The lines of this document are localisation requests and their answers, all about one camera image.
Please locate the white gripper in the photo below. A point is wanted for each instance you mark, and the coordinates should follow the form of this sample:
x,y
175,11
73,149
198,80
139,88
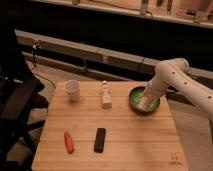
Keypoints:
x,y
148,101

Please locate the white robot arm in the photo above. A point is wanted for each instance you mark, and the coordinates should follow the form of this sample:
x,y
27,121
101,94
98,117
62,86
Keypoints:
x,y
173,73

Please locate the green ceramic bowl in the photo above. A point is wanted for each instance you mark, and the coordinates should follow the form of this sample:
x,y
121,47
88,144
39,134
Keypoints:
x,y
134,98

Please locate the white sponge figure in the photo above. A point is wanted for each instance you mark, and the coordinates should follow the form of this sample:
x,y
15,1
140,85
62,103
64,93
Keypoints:
x,y
105,95

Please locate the black rectangular block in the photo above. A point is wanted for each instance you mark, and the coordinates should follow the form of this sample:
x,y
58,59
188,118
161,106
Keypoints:
x,y
100,140

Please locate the white plastic cup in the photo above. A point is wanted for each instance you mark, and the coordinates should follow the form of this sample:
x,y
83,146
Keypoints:
x,y
73,90

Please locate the wooden table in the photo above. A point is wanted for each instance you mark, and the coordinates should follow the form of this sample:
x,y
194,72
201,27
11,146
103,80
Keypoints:
x,y
133,141

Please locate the orange carrot toy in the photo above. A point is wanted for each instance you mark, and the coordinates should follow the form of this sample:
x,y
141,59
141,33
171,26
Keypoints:
x,y
68,142

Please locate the black office chair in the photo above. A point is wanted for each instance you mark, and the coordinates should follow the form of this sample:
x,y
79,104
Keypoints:
x,y
19,94

